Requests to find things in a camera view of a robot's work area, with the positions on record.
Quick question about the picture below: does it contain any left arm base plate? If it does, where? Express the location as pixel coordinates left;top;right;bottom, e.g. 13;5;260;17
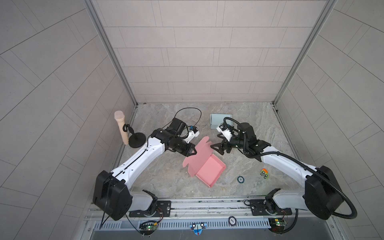
129;201;172;218

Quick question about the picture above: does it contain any black corrugated cable conduit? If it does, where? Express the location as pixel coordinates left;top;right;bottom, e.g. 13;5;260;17
222;116;358;220

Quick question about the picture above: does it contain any blue sticker with eyes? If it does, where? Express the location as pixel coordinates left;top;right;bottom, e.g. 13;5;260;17
190;223;207;236

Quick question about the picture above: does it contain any black round microphone stand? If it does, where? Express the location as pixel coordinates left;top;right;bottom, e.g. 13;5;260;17
122;124;147;149

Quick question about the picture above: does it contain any pink paper box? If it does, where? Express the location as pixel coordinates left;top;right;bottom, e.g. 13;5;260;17
183;136;226;188

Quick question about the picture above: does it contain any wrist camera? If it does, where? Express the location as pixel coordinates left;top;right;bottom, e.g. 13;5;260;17
185;126;200;144
216;124;234;142

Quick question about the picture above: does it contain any round black white badge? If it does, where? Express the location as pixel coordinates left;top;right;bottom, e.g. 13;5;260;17
228;216;237;227

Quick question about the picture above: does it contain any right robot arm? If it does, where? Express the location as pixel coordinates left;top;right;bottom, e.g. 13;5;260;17
211;123;344;220

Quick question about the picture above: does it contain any blue poker chip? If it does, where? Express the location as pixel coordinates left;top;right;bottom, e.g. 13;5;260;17
237;176;245;184

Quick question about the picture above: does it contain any orange green small toy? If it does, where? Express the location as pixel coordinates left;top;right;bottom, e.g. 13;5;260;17
260;169;269;179

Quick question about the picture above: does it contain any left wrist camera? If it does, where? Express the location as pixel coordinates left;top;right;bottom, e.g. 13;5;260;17
185;126;200;144

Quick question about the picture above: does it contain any aluminium mounting rail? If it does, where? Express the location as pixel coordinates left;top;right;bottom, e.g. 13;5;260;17
84;196;337;223

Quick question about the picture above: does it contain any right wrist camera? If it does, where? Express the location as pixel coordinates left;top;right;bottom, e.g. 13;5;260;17
216;124;234;142

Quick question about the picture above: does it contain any left green circuit board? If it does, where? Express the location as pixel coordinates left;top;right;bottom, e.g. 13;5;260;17
140;221;159;235

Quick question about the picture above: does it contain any right green circuit board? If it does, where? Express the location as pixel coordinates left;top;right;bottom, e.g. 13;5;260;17
268;218;287;233

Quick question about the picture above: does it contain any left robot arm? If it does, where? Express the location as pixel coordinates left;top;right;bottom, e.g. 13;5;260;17
93;118;199;221

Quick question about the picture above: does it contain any light blue paper box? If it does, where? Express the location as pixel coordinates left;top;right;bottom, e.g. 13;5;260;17
210;114;232;129

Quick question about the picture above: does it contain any green circuit board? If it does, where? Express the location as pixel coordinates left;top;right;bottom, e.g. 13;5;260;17
140;221;159;235
268;218;287;233

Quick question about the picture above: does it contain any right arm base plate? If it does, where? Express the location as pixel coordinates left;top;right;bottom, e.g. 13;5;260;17
247;199;293;216

